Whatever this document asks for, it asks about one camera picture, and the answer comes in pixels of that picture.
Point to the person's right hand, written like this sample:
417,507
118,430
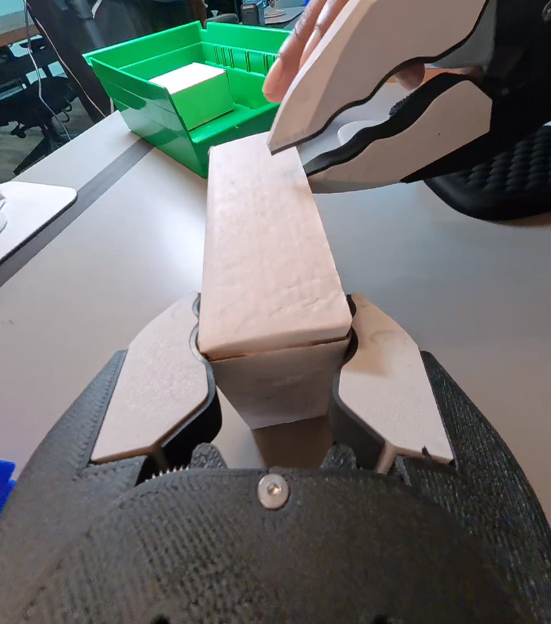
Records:
299,44

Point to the white cardboard box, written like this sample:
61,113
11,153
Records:
265,253
197,97

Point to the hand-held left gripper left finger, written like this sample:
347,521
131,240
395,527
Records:
158,390

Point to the black round seat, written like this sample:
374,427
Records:
524,180

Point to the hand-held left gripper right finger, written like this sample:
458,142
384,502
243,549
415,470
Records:
392,390

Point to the black office chair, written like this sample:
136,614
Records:
7,92

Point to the white metal stand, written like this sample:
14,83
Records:
26,214

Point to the green plastic bin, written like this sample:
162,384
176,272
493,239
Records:
143,107

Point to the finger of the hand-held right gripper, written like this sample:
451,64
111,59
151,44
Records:
363,53
426,136

